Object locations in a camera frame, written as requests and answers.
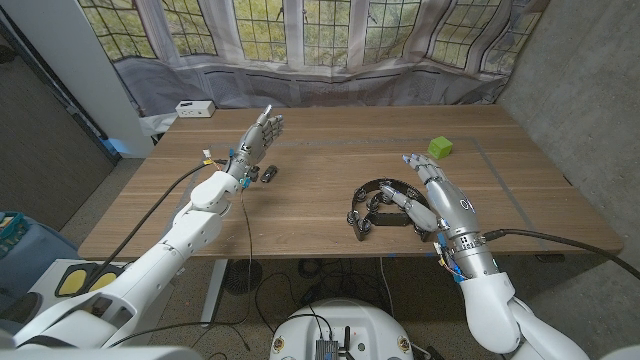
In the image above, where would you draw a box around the yellow black foot pedal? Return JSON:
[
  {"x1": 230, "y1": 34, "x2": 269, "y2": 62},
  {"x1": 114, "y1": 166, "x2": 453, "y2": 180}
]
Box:
[
  {"x1": 54, "y1": 263, "x2": 100, "y2": 298},
  {"x1": 88, "y1": 269, "x2": 127, "y2": 295}
]

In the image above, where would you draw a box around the green cube block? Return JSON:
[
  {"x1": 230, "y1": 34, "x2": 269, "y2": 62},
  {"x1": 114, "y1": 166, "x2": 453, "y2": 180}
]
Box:
[{"x1": 427, "y1": 135, "x2": 455, "y2": 161}]

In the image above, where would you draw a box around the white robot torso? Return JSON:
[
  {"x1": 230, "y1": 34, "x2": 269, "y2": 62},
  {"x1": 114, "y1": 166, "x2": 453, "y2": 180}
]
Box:
[{"x1": 269, "y1": 298, "x2": 415, "y2": 360}]

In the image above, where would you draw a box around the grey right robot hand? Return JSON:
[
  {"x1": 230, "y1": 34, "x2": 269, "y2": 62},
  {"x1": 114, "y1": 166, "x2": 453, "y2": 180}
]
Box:
[{"x1": 378, "y1": 152, "x2": 501, "y2": 281}]

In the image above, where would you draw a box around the thin black left wrist cable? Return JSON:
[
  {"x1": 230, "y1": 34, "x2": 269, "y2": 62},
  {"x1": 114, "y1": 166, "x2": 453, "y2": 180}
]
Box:
[{"x1": 107, "y1": 187, "x2": 255, "y2": 349}]

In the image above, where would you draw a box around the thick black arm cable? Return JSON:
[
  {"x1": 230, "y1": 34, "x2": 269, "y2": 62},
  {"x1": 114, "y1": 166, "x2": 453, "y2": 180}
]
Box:
[
  {"x1": 82, "y1": 158, "x2": 229, "y2": 294},
  {"x1": 482, "y1": 228, "x2": 640, "y2": 281}
]

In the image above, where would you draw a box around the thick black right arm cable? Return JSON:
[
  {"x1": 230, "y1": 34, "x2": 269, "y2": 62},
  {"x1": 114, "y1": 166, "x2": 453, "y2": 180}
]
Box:
[{"x1": 482, "y1": 228, "x2": 640, "y2": 281}]

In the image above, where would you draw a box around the printed window backdrop cloth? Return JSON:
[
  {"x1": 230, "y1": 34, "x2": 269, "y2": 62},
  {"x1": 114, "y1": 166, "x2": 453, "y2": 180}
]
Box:
[{"x1": 77, "y1": 0, "x2": 551, "y2": 119}]

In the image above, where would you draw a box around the blue fabric cushion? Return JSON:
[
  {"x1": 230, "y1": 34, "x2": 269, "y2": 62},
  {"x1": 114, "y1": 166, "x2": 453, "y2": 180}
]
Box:
[{"x1": 0, "y1": 217, "x2": 81, "y2": 299}]

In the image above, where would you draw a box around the black round floor device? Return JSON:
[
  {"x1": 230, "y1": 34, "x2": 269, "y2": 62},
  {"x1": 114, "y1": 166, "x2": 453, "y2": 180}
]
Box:
[{"x1": 223, "y1": 258, "x2": 264, "y2": 296}]

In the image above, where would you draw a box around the black half-moon tambourine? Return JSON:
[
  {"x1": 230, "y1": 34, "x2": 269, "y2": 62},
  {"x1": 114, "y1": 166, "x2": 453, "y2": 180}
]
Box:
[{"x1": 346, "y1": 177, "x2": 436, "y2": 243}]

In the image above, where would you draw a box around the teal plastic crate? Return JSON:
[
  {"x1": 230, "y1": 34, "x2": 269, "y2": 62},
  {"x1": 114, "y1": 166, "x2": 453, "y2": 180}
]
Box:
[{"x1": 0, "y1": 211, "x2": 30, "y2": 257}]

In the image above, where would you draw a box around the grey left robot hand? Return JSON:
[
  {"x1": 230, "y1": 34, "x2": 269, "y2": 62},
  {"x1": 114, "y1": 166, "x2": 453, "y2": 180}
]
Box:
[{"x1": 224, "y1": 103, "x2": 285, "y2": 184}]

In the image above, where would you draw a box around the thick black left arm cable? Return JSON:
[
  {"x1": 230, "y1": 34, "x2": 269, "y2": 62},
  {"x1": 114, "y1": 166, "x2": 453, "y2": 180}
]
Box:
[{"x1": 82, "y1": 158, "x2": 229, "y2": 294}]

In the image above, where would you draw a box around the white floor platform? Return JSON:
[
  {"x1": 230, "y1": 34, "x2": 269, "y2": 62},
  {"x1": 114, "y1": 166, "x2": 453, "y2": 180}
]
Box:
[{"x1": 27, "y1": 258, "x2": 176, "y2": 346}]

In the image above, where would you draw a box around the grey box on torso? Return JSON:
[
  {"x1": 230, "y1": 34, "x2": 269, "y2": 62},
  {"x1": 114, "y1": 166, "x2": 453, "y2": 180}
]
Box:
[{"x1": 314, "y1": 338, "x2": 340, "y2": 360}]

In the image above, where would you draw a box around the white table leg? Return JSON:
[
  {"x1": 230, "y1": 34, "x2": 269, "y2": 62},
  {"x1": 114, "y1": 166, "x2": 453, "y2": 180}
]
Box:
[{"x1": 200, "y1": 258, "x2": 229, "y2": 325}]

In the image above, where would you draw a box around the white power outlet box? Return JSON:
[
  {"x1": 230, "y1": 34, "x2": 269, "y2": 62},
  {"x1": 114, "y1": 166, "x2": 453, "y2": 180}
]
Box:
[{"x1": 175, "y1": 99, "x2": 217, "y2": 119}]

